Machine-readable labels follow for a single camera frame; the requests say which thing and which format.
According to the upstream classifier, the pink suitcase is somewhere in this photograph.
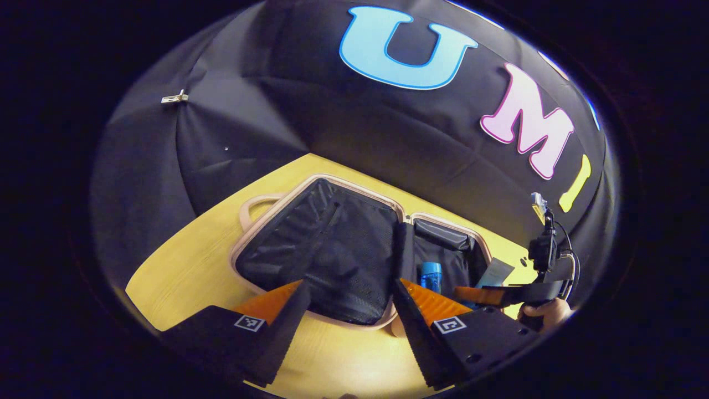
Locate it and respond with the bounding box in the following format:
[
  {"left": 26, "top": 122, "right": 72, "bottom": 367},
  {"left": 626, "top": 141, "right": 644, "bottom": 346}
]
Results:
[{"left": 229, "top": 173, "right": 492, "bottom": 331}]

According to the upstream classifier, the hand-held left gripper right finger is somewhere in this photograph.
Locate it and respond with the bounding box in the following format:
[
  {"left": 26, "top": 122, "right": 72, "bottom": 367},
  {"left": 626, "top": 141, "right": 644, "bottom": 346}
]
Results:
[{"left": 392, "top": 277, "right": 541, "bottom": 390}]

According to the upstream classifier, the blue-capped green bottle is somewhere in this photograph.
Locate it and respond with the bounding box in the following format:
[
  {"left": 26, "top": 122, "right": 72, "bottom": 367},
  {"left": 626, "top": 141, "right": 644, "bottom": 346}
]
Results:
[{"left": 419, "top": 262, "right": 443, "bottom": 293}]

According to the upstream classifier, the pale blue tube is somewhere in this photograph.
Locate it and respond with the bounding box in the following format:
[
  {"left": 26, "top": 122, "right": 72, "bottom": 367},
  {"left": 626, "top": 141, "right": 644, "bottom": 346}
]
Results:
[{"left": 474, "top": 258, "right": 516, "bottom": 290}]

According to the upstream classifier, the black backdrop cloth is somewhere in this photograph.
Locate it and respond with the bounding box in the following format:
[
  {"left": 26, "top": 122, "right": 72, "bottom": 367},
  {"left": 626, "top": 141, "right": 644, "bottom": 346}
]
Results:
[{"left": 91, "top": 0, "right": 621, "bottom": 311}]

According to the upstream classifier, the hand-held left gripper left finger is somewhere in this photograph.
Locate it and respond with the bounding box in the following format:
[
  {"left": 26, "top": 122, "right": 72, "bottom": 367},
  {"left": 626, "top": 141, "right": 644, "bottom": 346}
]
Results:
[{"left": 161, "top": 280, "right": 312, "bottom": 387}]

